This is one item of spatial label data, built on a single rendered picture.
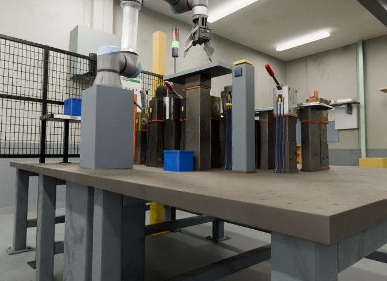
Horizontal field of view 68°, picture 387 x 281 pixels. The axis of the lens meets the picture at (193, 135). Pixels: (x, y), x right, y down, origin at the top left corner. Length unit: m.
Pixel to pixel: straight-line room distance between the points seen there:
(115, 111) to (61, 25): 3.42
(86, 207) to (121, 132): 0.39
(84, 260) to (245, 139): 0.86
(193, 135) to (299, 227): 0.95
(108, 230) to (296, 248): 0.75
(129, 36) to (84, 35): 2.78
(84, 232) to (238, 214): 0.98
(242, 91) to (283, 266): 0.79
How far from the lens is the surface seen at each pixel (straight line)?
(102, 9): 4.97
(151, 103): 1.66
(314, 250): 0.49
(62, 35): 4.74
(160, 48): 3.03
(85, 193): 1.37
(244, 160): 1.15
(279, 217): 0.46
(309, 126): 1.37
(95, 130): 1.42
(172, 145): 1.60
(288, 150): 1.24
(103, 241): 1.12
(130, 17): 1.75
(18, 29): 4.61
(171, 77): 1.44
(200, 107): 1.32
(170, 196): 0.65
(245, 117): 1.16
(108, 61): 1.55
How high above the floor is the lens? 0.78
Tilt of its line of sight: 3 degrees up
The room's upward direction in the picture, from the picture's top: straight up
